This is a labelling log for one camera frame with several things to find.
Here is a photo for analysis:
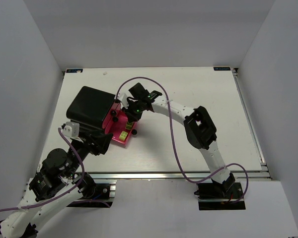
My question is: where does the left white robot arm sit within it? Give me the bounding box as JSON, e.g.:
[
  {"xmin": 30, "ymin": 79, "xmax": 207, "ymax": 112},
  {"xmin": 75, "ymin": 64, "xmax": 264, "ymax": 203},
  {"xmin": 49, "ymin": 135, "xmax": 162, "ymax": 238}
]
[{"xmin": 0, "ymin": 131, "xmax": 113, "ymax": 238}]

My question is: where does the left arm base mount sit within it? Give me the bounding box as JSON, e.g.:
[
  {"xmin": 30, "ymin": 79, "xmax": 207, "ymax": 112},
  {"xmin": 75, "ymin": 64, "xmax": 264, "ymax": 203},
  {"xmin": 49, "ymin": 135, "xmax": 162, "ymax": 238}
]
[{"xmin": 67, "ymin": 173, "xmax": 116, "ymax": 208}]

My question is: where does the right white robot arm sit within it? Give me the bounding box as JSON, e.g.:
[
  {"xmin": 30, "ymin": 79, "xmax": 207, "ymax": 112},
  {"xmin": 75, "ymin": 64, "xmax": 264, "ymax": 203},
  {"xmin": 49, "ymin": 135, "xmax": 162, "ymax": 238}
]
[{"xmin": 120, "ymin": 83, "xmax": 235, "ymax": 193}]

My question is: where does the black drawer cabinet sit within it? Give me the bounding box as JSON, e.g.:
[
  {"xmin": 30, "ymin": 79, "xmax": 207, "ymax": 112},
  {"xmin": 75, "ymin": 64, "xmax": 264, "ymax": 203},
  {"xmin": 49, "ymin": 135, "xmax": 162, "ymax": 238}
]
[{"xmin": 66, "ymin": 86, "xmax": 115, "ymax": 129}]

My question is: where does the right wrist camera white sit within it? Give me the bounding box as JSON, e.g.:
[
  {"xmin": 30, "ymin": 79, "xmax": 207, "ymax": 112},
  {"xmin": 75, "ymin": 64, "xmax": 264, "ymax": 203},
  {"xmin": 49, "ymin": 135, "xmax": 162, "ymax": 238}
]
[{"xmin": 115, "ymin": 93, "xmax": 129, "ymax": 109}]

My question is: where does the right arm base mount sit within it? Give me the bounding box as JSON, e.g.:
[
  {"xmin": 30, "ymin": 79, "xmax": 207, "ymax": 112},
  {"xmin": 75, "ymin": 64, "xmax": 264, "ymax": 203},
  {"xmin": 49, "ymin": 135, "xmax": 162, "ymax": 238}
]
[{"xmin": 194, "ymin": 182, "xmax": 246, "ymax": 211}]

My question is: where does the blue corner label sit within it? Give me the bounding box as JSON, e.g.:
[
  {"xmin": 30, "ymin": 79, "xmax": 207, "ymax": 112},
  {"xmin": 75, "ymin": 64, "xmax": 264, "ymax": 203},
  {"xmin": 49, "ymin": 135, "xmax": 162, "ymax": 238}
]
[
  {"xmin": 66, "ymin": 68, "xmax": 83, "ymax": 73},
  {"xmin": 213, "ymin": 66, "xmax": 231, "ymax": 71}
]

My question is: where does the right blue corner label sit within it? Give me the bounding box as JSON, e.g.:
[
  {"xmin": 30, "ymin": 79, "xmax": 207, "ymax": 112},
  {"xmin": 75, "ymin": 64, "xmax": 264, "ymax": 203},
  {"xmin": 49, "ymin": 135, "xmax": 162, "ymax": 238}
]
[{"xmin": 213, "ymin": 66, "xmax": 231, "ymax": 71}]

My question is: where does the aluminium table front rail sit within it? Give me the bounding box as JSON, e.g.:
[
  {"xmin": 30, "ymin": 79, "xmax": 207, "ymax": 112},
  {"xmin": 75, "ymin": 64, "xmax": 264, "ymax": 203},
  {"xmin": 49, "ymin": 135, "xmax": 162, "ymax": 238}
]
[{"xmin": 87, "ymin": 166, "xmax": 271, "ymax": 180}]

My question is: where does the lime rectangular lego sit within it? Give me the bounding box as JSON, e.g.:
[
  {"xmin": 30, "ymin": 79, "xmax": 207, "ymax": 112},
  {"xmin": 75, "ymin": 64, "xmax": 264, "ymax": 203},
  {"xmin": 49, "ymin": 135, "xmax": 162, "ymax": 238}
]
[{"xmin": 119, "ymin": 131, "xmax": 128, "ymax": 141}]

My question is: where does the pink drawer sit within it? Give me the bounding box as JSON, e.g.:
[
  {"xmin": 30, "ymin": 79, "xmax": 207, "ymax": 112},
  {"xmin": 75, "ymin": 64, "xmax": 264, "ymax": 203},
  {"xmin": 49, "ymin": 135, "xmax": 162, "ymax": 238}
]
[
  {"xmin": 107, "ymin": 111, "xmax": 137, "ymax": 147},
  {"xmin": 103, "ymin": 109, "xmax": 121, "ymax": 129},
  {"xmin": 102, "ymin": 101, "xmax": 120, "ymax": 129}
]

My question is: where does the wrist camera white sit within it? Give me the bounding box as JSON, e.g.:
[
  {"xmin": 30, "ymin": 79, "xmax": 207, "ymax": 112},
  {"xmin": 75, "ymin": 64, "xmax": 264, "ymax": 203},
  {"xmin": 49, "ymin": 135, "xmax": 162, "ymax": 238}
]
[
  {"xmin": 61, "ymin": 121, "xmax": 79, "ymax": 138},
  {"xmin": 115, "ymin": 93, "xmax": 129, "ymax": 109}
]

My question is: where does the pink top drawer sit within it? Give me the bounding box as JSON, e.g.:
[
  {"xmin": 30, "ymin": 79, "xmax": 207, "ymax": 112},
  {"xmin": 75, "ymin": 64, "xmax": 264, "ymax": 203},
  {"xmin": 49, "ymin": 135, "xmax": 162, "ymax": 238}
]
[{"xmin": 102, "ymin": 101, "xmax": 120, "ymax": 129}]

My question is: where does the pink bottom drawer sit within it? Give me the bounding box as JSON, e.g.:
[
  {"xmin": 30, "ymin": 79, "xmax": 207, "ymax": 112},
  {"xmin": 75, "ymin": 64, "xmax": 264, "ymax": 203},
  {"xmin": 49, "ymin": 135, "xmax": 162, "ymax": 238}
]
[{"xmin": 107, "ymin": 111, "xmax": 137, "ymax": 147}]

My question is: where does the left blue corner label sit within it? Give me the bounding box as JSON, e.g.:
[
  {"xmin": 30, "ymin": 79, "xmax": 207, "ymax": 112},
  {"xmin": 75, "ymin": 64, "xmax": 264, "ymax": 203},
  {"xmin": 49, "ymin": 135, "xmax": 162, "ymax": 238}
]
[{"xmin": 66, "ymin": 68, "xmax": 83, "ymax": 73}]

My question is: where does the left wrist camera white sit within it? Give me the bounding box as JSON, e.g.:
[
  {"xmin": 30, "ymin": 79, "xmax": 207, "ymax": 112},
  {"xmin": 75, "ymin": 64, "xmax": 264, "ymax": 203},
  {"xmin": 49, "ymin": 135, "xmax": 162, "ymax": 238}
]
[{"xmin": 61, "ymin": 121, "xmax": 79, "ymax": 138}]

